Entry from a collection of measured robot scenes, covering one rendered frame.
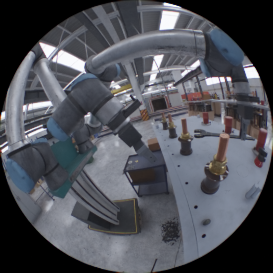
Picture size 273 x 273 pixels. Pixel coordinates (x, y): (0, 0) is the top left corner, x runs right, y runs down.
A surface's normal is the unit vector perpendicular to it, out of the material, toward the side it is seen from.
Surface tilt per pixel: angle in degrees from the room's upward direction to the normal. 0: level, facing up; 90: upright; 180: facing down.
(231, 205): 0
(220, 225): 0
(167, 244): 0
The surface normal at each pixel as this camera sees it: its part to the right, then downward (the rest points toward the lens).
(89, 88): 0.45, 0.18
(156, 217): -0.29, -0.91
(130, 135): 0.25, 0.34
